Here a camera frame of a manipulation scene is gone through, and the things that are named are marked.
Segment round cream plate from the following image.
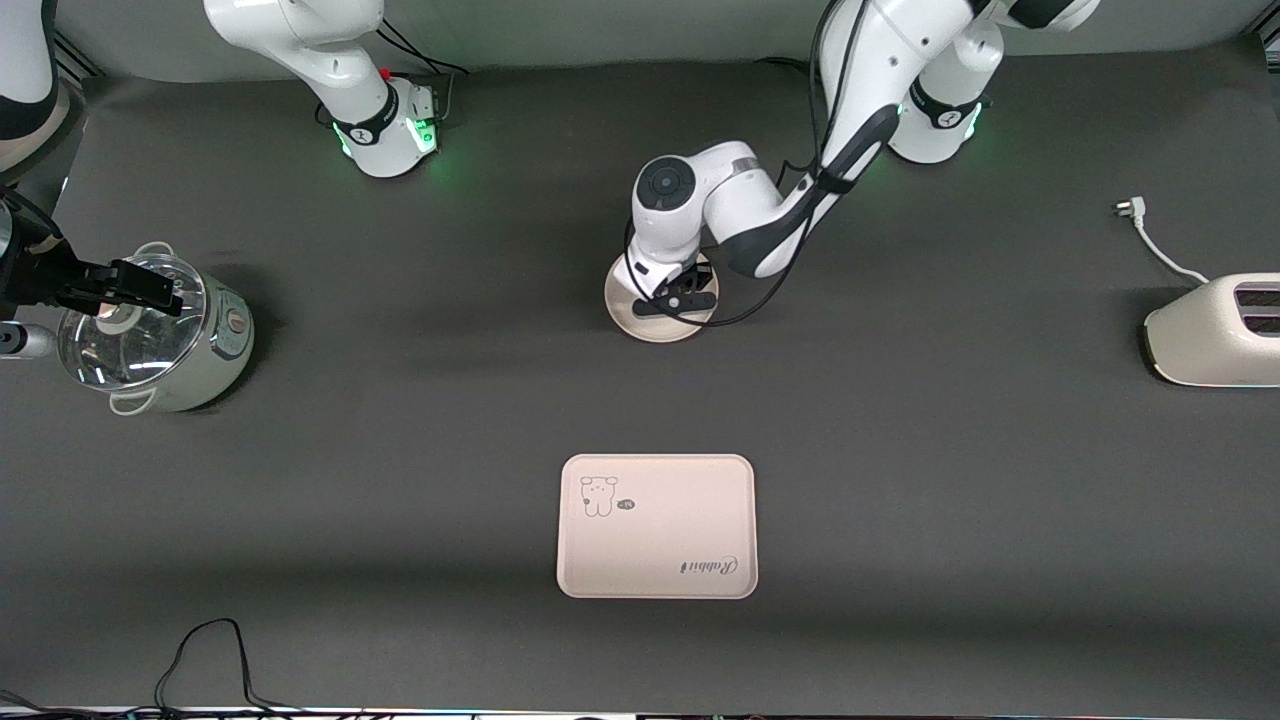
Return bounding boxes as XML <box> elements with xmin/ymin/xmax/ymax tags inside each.
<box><xmin>604</xmin><ymin>250</ymin><xmax>719</xmax><ymax>344</ymax></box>

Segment pink rectangular rabbit tray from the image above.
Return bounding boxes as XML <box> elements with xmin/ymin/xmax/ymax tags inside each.
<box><xmin>556</xmin><ymin>453</ymin><xmax>759</xmax><ymax>600</ymax></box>

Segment cooker pot with glass lid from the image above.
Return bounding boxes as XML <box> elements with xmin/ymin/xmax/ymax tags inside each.
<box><xmin>57</xmin><ymin>241</ymin><xmax>256</xmax><ymax>416</ymax></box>

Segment white toaster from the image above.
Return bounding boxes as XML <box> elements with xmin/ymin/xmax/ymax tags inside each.
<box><xmin>1142</xmin><ymin>273</ymin><xmax>1280</xmax><ymax>388</ymax></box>

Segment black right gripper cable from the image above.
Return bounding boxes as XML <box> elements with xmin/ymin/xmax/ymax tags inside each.
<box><xmin>0</xmin><ymin>188</ymin><xmax>63</xmax><ymax>251</ymax></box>

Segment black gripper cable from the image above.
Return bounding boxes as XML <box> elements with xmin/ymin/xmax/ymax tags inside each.
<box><xmin>0</xmin><ymin>188</ymin><xmax>63</xmax><ymax>251</ymax></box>
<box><xmin>622</xmin><ymin>0</ymin><xmax>871</xmax><ymax>329</ymax></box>

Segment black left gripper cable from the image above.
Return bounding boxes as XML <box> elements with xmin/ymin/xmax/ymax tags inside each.
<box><xmin>622</xmin><ymin>0</ymin><xmax>871</xmax><ymax>329</ymax></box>

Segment black right arm base cables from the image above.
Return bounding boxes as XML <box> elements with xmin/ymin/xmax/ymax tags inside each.
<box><xmin>375</xmin><ymin>20</ymin><xmax>471</xmax><ymax>126</ymax></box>

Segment thin black cable on table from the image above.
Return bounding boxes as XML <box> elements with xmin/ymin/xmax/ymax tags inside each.
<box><xmin>0</xmin><ymin>618</ymin><xmax>371</xmax><ymax>720</ymax></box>

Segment white toaster cable with plug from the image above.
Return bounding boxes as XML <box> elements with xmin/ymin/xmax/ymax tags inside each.
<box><xmin>1113</xmin><ymin>197</ymin><xmax>1211</xmax><ymax>286</ymax></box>

